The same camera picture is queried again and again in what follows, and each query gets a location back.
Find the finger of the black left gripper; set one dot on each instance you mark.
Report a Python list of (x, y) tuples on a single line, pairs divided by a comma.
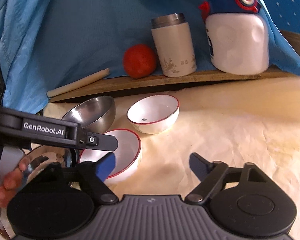
[(97, 141)]

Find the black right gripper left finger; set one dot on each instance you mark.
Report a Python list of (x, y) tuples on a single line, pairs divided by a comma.
[(90, 176)]

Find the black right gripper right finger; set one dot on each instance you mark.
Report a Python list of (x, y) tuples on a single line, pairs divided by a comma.
[(215, 175)]

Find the stainless steel bowl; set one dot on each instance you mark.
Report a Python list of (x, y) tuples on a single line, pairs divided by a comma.
[(95, 115)]

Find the white red-rimmed bowl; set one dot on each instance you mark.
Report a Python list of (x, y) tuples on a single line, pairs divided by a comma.
[(127, 155), (154, 114)]

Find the left hand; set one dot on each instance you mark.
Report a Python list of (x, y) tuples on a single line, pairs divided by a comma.
[(11, 183)]

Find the wooden board shelf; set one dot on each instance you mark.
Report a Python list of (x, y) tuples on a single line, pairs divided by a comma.
[(125, 82)]

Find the wooden rolling pin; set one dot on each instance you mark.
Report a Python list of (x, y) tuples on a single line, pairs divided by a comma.
[(79, 83)]

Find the cream table cloth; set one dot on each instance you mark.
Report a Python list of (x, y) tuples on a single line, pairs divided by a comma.
[(234, 122)]

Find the red tomato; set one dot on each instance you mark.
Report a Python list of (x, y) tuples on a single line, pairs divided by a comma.
[(139, 61)]

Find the white thermos cup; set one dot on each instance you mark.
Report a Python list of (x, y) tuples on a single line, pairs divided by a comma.
[(173, 42)]

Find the white blue kids bottle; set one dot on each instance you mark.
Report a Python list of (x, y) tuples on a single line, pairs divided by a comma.
[(237, 36)]

